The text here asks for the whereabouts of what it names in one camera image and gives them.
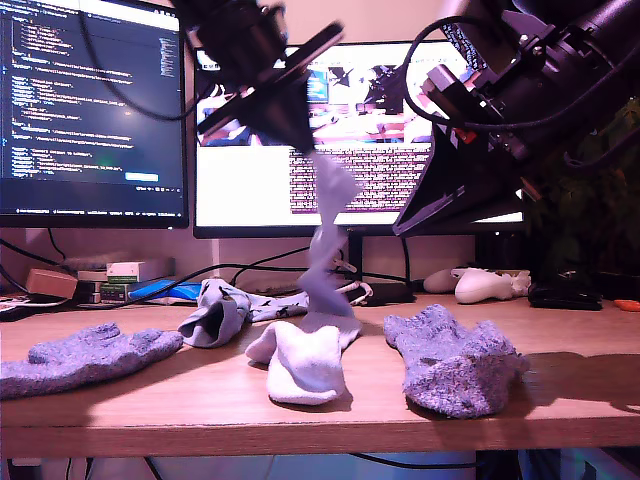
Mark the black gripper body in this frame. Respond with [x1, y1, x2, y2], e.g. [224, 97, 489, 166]
[432, 29, 621, 200]
[187, 4, 346, 136]

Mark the white ribbed sock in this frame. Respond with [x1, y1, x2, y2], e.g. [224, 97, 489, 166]
[297, 148, 362, 331]
[244, 319, 364, 406]

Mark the grey fuzzy sock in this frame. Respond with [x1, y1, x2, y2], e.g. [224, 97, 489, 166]
[0, 322, 185, 401]
[383, 303, 531, 420]

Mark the light blue toucan sock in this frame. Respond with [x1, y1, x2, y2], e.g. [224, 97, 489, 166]
[177, 278, 254, 350]
[239, 292, 311, 324]

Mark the bright white computer monitor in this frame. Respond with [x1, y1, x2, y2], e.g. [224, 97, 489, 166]
[193, 39, 526, 307]

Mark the white game controller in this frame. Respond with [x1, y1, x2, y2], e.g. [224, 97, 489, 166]
[451, 268, 531, 305]

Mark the white rounded controller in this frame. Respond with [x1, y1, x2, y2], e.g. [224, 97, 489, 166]
[422, 269, 459, 295]

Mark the green leafy house plant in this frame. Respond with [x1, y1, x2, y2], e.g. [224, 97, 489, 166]
[524, 94, 640, 291]

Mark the black case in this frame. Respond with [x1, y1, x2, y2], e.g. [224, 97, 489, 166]
[527, 280, 604, 312]

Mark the dark code computer monitor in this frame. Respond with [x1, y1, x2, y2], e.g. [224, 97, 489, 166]
[0, 0, 190, 231]

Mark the blue pouch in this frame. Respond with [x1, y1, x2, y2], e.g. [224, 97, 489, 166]
[128, 279, 204, 303]

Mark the white box green label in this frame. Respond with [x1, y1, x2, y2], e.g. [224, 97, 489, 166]
[105, 261, 175, 284]

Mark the grey fuzzy cloth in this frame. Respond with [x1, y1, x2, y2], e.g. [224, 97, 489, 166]
[62, 252, 132, 272]

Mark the green white small box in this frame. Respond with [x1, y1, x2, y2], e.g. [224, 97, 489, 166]
[74, 280, 132, 305]

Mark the pale camera box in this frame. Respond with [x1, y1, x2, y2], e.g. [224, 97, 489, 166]
[419, 63, 501, 124]

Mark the black upright monitor cable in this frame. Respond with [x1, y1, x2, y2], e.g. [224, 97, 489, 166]
[399, 237, 412, 286]

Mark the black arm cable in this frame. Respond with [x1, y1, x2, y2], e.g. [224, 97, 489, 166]
[77, 12, 199, 123]
[399, 14, 640, 132]

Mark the black looping desk cable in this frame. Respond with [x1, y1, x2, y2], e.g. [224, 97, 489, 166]
[234, 244, 347, 290]

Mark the white braided cable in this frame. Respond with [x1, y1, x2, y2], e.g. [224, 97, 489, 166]
[339, 281, 374, 307]

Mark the long black desk cable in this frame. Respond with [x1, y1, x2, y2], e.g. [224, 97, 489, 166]
[127, 263, 412, 303]

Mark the black cable under table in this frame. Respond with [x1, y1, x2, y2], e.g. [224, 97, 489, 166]
[349, 452, 476, 471]

